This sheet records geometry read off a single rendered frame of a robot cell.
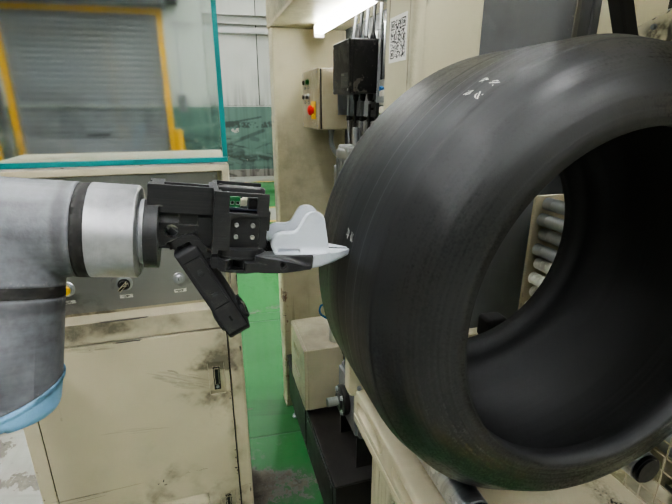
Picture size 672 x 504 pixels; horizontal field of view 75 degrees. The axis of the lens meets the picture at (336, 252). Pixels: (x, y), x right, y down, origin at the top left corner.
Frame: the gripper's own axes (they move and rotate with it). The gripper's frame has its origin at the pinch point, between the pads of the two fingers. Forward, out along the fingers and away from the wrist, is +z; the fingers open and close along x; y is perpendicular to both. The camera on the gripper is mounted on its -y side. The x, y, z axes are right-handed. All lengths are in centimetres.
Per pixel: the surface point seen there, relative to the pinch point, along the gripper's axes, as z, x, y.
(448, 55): 24.5, 26.6, 27.6
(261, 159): 115, 900, -76
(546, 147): 14.5, -12.0, 14.6
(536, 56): 15.7, -6.3, 22.9
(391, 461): 15.8, 6.5, -36.6
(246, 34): 70, 908, 160
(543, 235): 63, 36, -5
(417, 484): 17.0, 0.1, -35.2
